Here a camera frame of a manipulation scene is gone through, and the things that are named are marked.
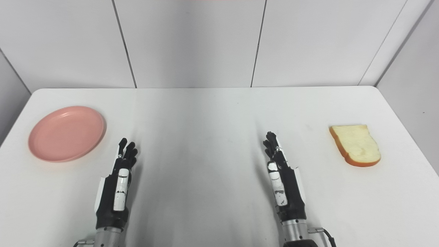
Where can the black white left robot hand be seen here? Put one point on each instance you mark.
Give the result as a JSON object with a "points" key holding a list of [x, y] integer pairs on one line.
{"points": [[121, 188]]}

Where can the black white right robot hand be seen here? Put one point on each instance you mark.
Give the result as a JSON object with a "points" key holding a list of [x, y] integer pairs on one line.
{"points": [[288, 192]]}

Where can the pink round plate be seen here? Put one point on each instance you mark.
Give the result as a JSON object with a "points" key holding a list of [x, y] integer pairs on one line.
{"points": [[67, 133]]}

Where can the slice of bread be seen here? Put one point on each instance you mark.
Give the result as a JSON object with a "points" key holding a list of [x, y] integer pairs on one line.
{"points": [[356, 144]]}

